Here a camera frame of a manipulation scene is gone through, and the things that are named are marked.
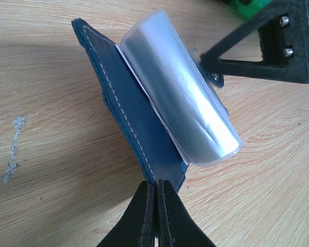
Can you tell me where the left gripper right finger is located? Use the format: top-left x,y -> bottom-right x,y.
157,180 -> 215,247

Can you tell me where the green bin right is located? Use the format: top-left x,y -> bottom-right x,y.
222,0 -> 272,20

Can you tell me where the blue leather card holder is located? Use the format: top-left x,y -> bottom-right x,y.
72,10 -> 243,190

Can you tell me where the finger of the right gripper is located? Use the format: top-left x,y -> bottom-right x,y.
200,1 -> 309,84

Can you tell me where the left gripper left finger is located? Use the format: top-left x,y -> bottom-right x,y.
98,181 -> 155,247

